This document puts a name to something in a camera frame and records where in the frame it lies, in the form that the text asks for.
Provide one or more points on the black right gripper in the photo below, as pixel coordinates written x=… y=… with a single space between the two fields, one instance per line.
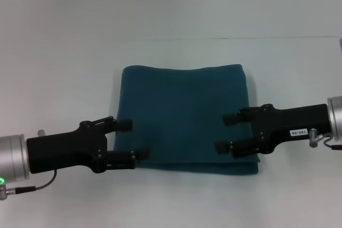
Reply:
x=291 y=129

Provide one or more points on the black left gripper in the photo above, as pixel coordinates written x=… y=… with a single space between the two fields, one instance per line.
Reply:
x=64 y=150

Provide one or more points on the blue teal shirt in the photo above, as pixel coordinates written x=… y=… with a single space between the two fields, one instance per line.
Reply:
x=184 y=110

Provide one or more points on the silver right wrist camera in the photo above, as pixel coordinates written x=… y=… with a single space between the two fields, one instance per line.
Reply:
x=340 y=45

